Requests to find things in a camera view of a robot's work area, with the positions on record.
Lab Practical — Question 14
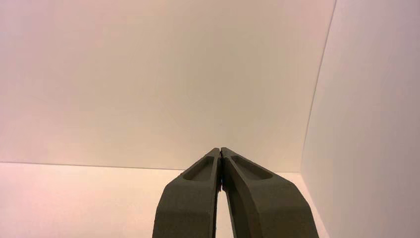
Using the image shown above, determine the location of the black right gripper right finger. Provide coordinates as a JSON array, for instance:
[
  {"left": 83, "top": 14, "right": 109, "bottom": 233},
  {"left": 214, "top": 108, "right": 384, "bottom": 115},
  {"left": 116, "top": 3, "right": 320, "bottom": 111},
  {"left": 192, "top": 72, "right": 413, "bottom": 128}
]
[{"left": 220, "top": 147, "right": 319, "bottom": 238}]

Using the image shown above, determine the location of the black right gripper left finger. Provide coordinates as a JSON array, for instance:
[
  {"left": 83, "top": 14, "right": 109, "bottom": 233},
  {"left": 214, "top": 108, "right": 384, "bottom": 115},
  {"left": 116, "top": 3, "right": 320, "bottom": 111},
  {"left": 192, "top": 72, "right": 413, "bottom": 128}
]
[{"left": 152, "top": 148, "right": 221, "bottom": 238}]

